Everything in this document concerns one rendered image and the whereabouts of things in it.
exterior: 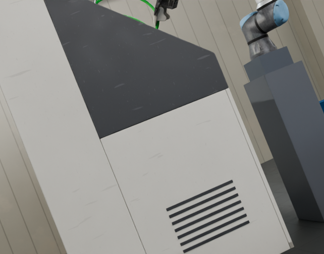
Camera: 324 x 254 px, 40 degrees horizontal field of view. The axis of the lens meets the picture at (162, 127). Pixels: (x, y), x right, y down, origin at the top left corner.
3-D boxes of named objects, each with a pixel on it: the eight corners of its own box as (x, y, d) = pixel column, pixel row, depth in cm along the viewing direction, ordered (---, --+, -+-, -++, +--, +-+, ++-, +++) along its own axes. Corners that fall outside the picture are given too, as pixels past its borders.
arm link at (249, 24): (255, 42, 246) (246, 19, 246) (274, 31, 236) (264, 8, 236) (242, 45, 238) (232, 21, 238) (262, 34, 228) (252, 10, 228)
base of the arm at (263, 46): (269, 55, 247) (262, 39, 247) (283, 47, 232) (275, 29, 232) (246, 63, 242) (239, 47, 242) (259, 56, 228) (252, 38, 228)
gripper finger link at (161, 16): (162, 29, 201) (168, 9, 198) (150, 25, 202) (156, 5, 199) (164, 29, 204) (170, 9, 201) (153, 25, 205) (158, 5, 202)
